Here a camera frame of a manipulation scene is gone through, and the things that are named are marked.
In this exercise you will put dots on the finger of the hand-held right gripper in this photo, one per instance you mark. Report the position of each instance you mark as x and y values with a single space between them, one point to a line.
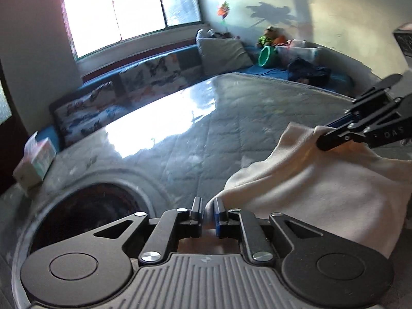
334 140
370 109

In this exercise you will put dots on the small white cushion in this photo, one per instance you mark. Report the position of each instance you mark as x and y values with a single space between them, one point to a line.
204 33

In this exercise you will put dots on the cream cloth towel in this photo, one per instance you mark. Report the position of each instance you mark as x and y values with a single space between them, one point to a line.
322 193

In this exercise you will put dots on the butterfly print pillow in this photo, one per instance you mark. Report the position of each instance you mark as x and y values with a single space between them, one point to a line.
87 116
151 75

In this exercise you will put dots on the teddy bear plush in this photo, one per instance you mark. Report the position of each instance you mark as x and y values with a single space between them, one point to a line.
267 37

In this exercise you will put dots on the grey square pillow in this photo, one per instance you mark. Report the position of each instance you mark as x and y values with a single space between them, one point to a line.
223 54

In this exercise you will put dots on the blue corner sofa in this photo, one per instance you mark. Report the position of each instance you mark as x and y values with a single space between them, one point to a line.
267 70

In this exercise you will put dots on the grey star quilted table cover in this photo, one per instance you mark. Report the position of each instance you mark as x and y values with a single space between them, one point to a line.
225 119

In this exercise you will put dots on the tissue box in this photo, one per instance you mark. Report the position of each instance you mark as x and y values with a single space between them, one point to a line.
33 164

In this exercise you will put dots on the orange plush toy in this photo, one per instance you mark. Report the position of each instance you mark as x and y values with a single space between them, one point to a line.
279 40

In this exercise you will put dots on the green bucket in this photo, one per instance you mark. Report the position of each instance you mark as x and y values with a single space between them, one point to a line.
267 56

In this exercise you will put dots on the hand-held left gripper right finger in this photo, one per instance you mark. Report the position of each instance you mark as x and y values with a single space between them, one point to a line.
219 217

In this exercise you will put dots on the colourful pinwheel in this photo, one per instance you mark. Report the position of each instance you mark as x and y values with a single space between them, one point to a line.
222 9

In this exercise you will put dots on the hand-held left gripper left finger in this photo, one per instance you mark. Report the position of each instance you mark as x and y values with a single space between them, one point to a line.
197 214

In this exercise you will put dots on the window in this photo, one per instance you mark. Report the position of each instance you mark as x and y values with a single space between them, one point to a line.
128 9

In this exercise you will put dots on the dark blue clothing pile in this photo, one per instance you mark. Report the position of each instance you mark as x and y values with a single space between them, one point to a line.
307 70

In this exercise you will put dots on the clear plastic storage box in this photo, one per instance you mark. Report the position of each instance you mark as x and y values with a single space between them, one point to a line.
299 53

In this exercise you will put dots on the dark framed object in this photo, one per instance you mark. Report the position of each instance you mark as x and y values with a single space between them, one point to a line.
404 40

